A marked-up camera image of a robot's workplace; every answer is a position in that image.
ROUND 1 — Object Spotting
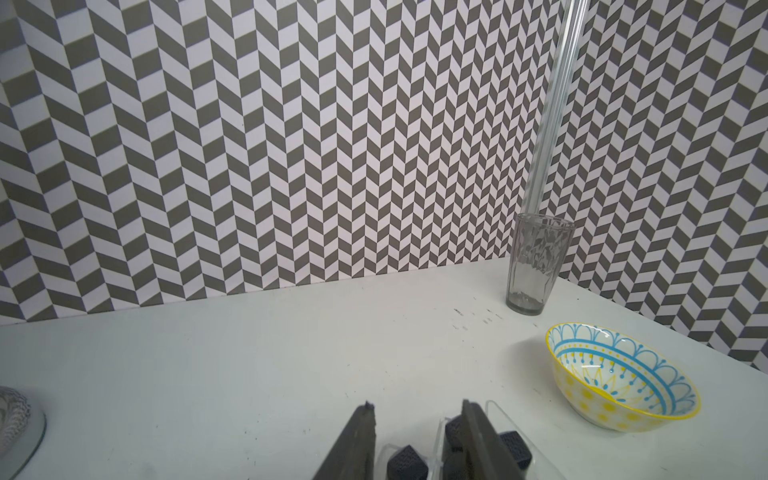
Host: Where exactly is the patterned small bowl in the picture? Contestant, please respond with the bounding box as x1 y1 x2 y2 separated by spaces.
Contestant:
545 322 701 433

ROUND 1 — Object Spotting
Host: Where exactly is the clear plastic lipstick organizer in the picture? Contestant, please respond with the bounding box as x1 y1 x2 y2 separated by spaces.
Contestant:
373 400 565 479

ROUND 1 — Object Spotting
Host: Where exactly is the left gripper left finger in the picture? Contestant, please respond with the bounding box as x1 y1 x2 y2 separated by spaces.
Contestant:
313 402 376 480

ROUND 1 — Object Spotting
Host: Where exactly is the black square lipstick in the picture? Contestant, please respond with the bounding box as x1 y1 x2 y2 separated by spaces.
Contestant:
500 431 533 472

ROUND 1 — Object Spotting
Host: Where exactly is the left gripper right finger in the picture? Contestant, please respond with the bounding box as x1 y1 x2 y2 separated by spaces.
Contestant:
460 399 524 480

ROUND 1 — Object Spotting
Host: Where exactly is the aluminium corner post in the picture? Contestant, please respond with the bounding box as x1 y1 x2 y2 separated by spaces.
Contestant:
521 0 589 214

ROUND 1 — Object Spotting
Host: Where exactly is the grey translucent cup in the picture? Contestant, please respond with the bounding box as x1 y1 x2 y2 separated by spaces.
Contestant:
506 213 575 316

